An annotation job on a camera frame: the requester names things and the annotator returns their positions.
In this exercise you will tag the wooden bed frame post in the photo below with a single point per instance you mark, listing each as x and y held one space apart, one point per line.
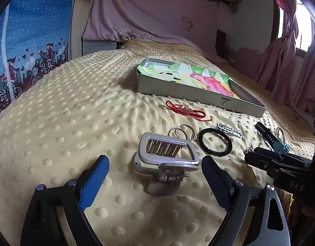
79 23

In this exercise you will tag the silver hair claw clip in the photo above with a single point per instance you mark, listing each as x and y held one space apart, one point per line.
172 162

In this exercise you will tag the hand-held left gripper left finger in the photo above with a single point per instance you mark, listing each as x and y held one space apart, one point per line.
93 182

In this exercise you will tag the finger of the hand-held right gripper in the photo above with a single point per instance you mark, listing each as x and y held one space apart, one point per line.
260 162
267 152

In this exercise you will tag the yellow dotted blanket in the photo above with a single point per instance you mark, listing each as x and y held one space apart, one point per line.
70 123

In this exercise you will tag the pink bed sheet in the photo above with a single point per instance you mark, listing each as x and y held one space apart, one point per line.
147 12

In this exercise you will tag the grey shallow tray box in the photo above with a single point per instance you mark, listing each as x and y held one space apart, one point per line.
198 98

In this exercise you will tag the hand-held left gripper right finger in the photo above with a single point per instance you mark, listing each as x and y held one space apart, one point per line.
215 176

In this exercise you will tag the blue printed cloth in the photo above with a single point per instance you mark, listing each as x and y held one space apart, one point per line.
32 35

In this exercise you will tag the brown wall board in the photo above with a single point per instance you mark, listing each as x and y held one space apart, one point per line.
221 41

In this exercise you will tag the window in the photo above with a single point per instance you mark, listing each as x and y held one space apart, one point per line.
304 28

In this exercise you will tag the pink curtain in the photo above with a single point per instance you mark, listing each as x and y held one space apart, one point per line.
277 61
307 82

